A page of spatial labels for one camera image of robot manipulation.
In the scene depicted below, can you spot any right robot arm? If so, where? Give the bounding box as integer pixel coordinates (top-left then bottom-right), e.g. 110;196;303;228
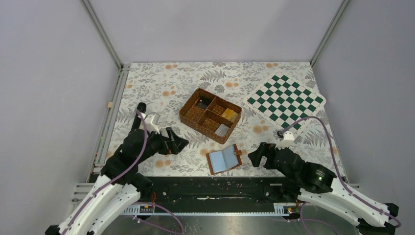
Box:
248;142;399;235

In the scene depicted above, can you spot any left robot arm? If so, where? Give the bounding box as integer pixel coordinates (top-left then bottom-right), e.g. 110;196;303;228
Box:
45;127;189;235

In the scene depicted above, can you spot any grey card in basket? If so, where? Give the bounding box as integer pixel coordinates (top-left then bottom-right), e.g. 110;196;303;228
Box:
214;124;230;137

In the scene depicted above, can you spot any brown woven divided basket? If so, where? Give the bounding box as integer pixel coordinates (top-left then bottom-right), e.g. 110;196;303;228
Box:
179;88;242;144

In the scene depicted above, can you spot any black microphone orange end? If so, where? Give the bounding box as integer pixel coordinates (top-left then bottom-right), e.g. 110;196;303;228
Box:
131;102;147;131

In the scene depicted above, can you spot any black item in basket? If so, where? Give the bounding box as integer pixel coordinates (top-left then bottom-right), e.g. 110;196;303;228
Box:
196;96;212;110

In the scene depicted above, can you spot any yellow block in basket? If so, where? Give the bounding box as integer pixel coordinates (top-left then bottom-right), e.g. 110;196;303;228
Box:
221;108;239;122

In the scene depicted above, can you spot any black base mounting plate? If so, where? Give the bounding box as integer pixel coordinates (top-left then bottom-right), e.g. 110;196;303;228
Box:
120;176;313;214

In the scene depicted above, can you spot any floral patterned table mat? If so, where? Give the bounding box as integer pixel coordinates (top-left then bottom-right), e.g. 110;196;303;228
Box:
106;62;317;177

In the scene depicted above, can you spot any green white chessboard mat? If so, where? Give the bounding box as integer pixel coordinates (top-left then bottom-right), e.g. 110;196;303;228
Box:
242;72;326;137

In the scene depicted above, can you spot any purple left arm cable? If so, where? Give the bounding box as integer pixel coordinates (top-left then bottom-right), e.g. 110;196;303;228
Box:
60;109;185;235

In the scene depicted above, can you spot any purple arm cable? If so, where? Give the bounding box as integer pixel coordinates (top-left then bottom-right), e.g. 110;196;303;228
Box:
60;109;185;235
277;116;402;235

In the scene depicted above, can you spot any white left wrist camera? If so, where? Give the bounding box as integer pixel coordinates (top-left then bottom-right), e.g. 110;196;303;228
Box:
139;112;160;134

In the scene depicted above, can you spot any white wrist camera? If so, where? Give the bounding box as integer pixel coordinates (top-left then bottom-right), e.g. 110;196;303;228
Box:
139;112;160;134
276;131;295;150

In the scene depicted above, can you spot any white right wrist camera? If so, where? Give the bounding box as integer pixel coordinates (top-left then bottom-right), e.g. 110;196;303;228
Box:
276;131;295;150

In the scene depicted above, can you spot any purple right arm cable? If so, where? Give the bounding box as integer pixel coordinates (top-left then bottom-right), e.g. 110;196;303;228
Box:
277;116;402;235

